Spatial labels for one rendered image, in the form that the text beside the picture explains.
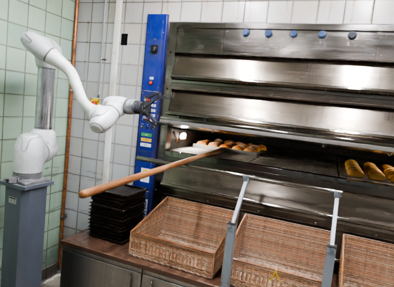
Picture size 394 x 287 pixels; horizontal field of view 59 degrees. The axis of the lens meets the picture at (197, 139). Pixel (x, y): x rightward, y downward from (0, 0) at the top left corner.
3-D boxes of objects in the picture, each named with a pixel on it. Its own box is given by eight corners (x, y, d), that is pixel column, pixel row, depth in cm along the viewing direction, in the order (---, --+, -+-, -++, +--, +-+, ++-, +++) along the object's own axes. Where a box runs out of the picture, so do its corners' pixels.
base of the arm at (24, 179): (-5, 181, 191) (-4, 171, 191) (29, 175, 212) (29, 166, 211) (19, 187, 184) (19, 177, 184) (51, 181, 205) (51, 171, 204)
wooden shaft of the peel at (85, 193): (84, 200, 118) (84, 191, 118) (76, 198, 119) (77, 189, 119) (222, 152, 278) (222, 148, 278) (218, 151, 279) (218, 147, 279)
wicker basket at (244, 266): (239, 251, 235) (244, 212, 233) (327, 273, 216) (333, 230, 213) (218, 283, 190) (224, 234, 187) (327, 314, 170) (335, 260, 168)
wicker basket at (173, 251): (163, 231, 257) (166, 195, 254) (236, 250, 236) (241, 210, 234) (126, 255, 212) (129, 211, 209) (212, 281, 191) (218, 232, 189)
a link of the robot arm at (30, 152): (6, 172, 191) (8, 132, 189) (21, 166, 209) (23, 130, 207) (36, 175, 192) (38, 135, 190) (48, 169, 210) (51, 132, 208)
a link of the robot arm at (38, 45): (53, 43, 191) (61, 47, 205) (24, 23, 189) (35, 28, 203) (39, 63, 192) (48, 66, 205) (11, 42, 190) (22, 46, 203)
